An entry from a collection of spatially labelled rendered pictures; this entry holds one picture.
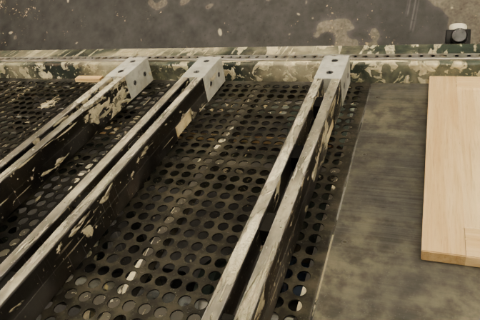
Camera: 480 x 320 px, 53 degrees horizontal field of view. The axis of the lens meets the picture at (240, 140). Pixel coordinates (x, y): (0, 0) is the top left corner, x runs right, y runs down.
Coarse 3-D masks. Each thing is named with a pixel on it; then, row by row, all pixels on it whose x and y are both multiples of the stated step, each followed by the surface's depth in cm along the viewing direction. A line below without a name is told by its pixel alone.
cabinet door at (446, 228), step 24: (432, 96) 103; (456, 96) 102; (432, 120) 95; (456, 120) 94; (432, 144) 88; (456, 144) 87; (432, 168) 82; (456, 168) 82; (432, 192) 77; (456, 192) 76; (432, 216) 73; (456, 216) 72; (432, 240) 69; (456, 240) 68
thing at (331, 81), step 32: (320, 64) 113; (320, 96) 104; (320, 128) 89; (288, 160) 82; (320, 160) 88; (288, 192) 74; (256, 224) 69; (288, 224) 69; (256, 256) 69; (288, 256) 70; (224, 288) 60; (256, 288) 59
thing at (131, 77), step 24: (120, 72) 127; (144, 72) 133; (96, 96) 116; (120, 96) 124; (72, 120) 107; (96, 120) 115; (24, 144) 101; (48, 144) 101; (72, 144) 108; (0, 168) 94; (24, 168) 95; (48, 168) 101; (0, 192) 90; (24, 192) 95; (0, 216) 90
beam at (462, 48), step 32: (0, 64) 156; (32, 64) 151; (64, 64) 147; (96, 64) 143; (160, 64) 135; (192, 64) 131; (224, 64) 128; (256, 64) 125; (288, 64) 122; (352, 64) 116; (384, 64) 114; (416, 64) 111; (448, 64) 109; (288, 96) 127
